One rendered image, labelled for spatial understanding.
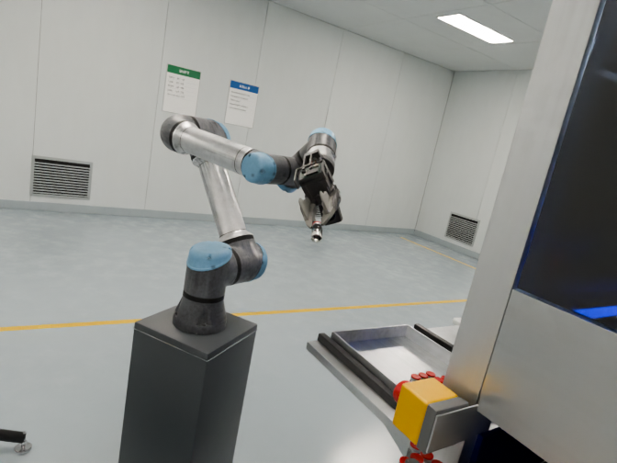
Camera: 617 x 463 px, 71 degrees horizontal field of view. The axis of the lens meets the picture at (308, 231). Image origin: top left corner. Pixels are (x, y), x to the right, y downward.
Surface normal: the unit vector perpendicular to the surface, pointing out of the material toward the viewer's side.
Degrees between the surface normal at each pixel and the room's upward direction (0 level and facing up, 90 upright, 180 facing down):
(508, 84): 90
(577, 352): 90
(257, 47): 90
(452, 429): 90
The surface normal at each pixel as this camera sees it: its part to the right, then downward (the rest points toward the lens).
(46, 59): 0.51, 0.28
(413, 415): -0.84, -0.05
